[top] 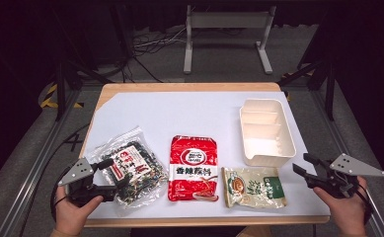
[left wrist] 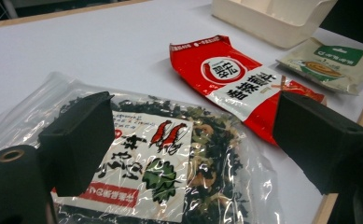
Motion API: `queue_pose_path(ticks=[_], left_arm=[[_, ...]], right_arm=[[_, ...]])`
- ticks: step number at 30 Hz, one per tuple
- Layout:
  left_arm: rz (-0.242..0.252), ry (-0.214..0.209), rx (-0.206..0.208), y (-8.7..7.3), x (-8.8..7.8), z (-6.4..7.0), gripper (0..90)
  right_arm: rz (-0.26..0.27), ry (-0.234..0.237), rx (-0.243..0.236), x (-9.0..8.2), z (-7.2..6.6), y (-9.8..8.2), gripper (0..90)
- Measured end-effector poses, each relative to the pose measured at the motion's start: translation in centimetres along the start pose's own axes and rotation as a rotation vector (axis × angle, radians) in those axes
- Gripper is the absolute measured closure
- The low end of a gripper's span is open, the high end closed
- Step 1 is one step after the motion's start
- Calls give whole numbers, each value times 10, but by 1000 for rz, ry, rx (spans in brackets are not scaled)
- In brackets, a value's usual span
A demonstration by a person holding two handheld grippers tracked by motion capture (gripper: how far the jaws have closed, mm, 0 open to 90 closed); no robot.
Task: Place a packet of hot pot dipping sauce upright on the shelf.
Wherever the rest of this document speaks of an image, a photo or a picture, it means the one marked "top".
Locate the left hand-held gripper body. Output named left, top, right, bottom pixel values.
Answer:
left=58, top=157, right=118, bottom=207

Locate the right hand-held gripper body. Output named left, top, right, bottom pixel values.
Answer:
left=307, top=152, right=384, bottom=200

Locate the clear bag of dried seaweed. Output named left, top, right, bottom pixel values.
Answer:
left=87, top=125, right=170, bottom=209

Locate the cream plastic divided bin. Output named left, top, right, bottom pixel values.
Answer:
left=238, top=98, right=297, bottom=168

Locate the beige and green sauce packet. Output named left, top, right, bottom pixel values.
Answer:
left=220, top=165, right=288, bottom=209

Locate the red sauce packet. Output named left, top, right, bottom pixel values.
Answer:
left=167, top=133, right=220, bottom=202

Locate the person's left hand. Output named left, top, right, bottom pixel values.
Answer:
left=52, top=185, right=105, bottom=237

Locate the person's right hand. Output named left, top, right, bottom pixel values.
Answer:
left=312, top=176, right=369, bottom=237

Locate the black tripod stand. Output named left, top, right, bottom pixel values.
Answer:
left=277, top=55, right=338, bottom=122
left=51, top=6, right=115, bottom=122

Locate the yellow and black hazard tape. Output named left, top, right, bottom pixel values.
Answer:
left=38, top=83, right=85, bottom=110

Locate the white table mat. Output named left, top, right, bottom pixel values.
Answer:
left=83, top=91, right=332, bottom=220

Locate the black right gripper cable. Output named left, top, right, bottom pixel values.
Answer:
left=355, top=183, right=375, bottom=226

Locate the bundle of floor cables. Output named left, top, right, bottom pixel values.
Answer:
left=121, top=25, right=188, bottom=84

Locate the white metal stand frame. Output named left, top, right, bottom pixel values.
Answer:
left=183, top=4, right=277, bottom=75

